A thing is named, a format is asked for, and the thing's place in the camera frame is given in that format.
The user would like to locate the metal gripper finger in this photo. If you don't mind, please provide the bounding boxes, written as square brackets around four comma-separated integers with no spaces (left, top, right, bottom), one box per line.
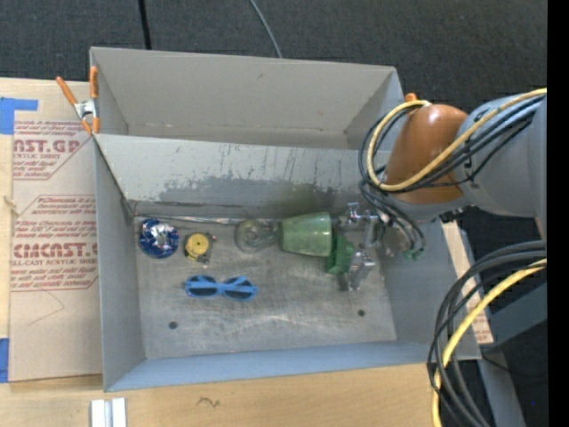
[345,202,379,231]
[341,249,378,293]

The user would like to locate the green plastic piece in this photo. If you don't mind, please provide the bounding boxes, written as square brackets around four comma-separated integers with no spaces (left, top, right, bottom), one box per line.
[325,233,357,278]

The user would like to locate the green cup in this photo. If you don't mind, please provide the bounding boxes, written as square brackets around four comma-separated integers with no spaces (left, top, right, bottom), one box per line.
[278,212,335,258]

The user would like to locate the clear glass thing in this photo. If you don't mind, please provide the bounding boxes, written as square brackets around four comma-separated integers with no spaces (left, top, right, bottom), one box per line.
[234,218,282,254]

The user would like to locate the grey metal bin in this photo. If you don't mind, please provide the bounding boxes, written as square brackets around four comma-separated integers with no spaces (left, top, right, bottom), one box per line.
[88,45,484,393]

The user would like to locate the blue sunglasses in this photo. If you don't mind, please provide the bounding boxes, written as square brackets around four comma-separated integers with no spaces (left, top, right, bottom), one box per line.
[183,274,260,302]

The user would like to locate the yellow round tape measure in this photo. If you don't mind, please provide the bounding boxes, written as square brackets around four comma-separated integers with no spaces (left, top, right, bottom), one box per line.
[183,232,218,265]

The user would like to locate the blue shiny foil ball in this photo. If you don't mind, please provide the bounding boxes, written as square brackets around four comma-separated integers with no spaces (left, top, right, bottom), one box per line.
[138,218,180,260]

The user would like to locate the brown cardboard board, red print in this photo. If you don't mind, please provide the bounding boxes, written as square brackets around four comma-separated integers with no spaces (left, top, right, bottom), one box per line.
[0,77,495,383]

